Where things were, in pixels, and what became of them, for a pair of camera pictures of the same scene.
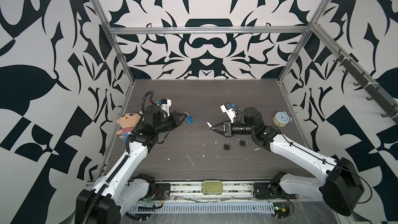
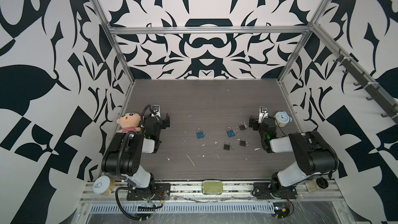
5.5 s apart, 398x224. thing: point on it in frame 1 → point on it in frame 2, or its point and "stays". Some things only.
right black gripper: [226, 128] → [256, 124]
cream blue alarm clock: [281, 119] stays
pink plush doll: [127, 122] stays
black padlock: [242, 142] stays
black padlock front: [226, 146] stays
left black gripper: [174, 119] → [167, 121]
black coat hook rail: [375, 93] stays
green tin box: [212, 187] stays
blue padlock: [189, 119] → [199, 133]
